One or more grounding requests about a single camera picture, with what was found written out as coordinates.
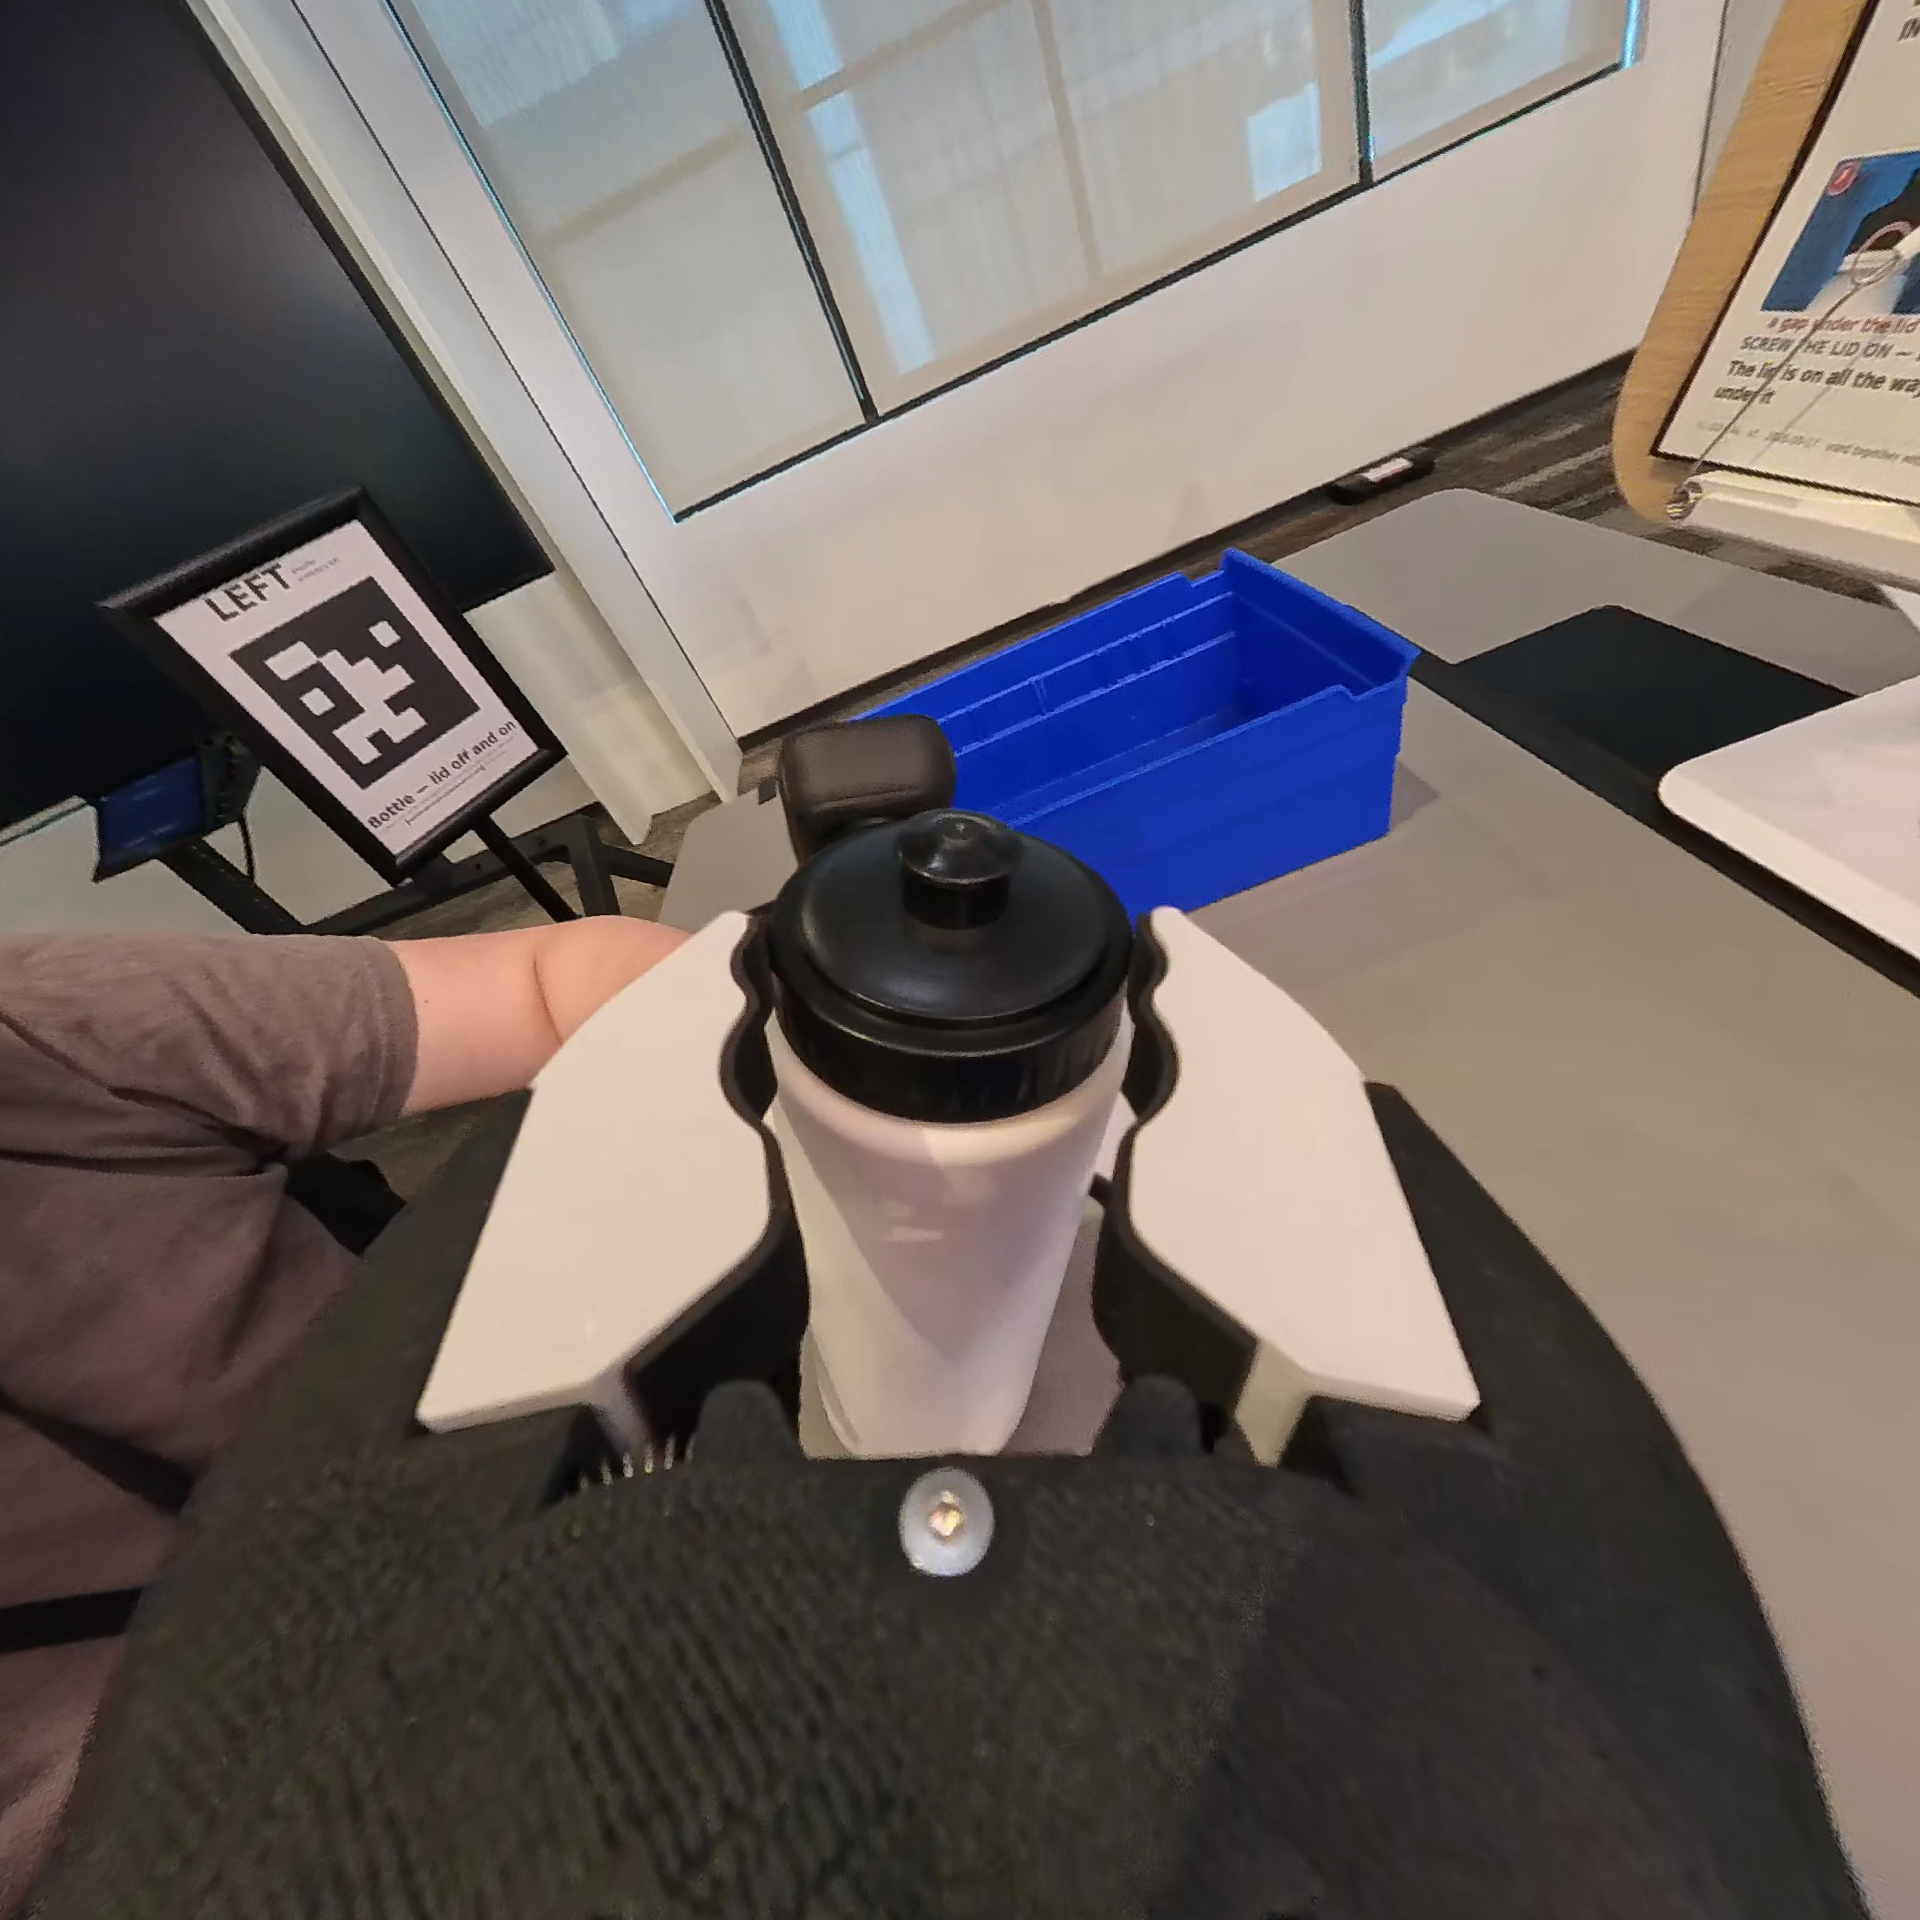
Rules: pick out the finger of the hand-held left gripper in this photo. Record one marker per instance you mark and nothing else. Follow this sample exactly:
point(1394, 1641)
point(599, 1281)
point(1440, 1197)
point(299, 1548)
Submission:
point(826, 1401)

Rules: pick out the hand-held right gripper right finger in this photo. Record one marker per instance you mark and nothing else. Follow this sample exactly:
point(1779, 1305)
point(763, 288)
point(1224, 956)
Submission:
point(1290, 1215)

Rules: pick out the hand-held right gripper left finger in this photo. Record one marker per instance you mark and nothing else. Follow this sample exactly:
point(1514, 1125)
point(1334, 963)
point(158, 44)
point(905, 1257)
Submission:
point(599, 1215)

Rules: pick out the white plastic bottle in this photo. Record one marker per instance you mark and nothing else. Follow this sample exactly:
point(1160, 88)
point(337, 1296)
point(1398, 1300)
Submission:
point(930, 1231)

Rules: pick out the black bottle lid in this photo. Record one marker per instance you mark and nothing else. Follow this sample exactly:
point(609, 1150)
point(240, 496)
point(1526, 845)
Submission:
point(944, 991)

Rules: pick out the blue plastic bin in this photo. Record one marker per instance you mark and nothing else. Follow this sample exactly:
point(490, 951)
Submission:
point(1201, 750)

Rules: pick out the black framed sign stand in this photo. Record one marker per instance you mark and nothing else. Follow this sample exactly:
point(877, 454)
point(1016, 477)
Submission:
point(345, 675)

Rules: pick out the small blue display device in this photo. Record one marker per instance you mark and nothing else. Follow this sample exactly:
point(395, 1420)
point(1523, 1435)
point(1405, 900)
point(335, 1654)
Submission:
point(149, 811)

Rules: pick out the black rectangular table pad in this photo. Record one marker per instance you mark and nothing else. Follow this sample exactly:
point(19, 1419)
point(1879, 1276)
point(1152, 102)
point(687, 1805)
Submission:
point(1635, 692)

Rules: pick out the instruction board on white stand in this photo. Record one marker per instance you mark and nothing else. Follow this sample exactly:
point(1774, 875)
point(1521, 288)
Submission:
point(1725, 225)

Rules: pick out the large dark wall screen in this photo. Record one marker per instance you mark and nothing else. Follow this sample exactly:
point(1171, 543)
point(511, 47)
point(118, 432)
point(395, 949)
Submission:
point(182, 301)

